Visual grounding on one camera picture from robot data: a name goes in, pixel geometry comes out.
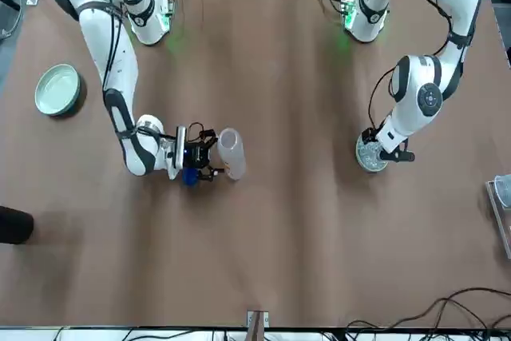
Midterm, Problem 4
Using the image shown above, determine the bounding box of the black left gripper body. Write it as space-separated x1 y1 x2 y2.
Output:
378 149 416 164

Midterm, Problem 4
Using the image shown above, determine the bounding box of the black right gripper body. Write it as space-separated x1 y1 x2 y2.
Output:
183 141 212 171

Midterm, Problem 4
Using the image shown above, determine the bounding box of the transparent plastic bottle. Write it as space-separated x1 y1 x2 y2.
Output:
216 128 248 181

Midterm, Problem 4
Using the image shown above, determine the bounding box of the pale green bowl of ice cubes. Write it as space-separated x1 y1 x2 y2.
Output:
355 133 390 174

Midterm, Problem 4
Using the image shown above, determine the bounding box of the blue grey patterned cup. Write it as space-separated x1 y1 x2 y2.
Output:
493 174 511 210

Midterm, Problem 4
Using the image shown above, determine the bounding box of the wooden cup rack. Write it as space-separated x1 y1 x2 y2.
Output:
485 175 511 260

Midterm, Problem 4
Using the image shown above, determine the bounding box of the pale green plate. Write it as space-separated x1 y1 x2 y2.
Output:
34 63 83 117

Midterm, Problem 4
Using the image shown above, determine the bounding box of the black vase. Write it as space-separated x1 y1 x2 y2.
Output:
0 204 35 245

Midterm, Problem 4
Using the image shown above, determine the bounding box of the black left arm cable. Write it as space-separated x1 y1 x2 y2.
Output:
367 0 460 131

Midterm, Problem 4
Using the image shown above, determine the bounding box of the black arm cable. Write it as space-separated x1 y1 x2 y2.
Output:
101 0 127 93
367 0 460 131

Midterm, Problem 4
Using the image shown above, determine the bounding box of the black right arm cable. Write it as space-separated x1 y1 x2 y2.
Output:
101 0 127 93

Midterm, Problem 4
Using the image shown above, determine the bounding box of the black desk cable bundle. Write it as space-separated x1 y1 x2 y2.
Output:
345 287 511 336

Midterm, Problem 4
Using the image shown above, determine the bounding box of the aluminium frame post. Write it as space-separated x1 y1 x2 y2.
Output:
246 310 269 341

